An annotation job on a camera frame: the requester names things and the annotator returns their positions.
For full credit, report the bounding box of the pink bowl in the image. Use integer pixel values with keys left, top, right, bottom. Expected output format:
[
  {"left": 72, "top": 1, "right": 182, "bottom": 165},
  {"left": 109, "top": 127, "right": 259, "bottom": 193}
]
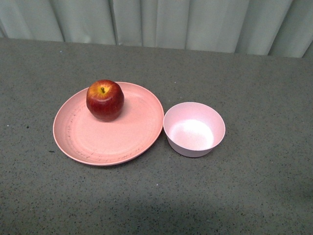
[{"left": 163, "top": 102, "right": 225, "bottom": 158}]

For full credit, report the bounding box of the white curtain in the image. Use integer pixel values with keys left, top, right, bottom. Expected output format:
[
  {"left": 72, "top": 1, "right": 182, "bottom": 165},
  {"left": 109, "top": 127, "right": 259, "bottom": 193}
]
[{"left": 0, "top": 0, "right": 313, "bottom": 58}]

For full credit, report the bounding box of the red apple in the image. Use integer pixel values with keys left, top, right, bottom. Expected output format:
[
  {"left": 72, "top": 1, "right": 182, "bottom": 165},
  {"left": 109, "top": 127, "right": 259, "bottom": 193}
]
[{"left": 86, "top": 79, "right": 124, "bottom": 122}]

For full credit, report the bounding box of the pink plate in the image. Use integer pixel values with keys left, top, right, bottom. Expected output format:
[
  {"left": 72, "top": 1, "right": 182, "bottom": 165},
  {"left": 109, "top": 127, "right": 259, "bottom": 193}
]
[{"left": 53, "top": 82, "right": 164, "bottom": 166}]

